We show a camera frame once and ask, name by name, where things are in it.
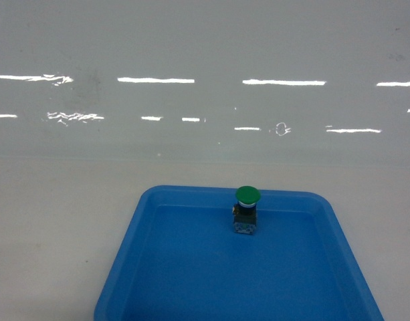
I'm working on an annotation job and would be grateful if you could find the blue plastic tray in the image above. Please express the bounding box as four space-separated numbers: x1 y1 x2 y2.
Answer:
94 186 383 320

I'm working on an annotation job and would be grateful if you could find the green mushroom push button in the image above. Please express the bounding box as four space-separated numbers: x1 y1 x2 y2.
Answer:
232 185 261 235

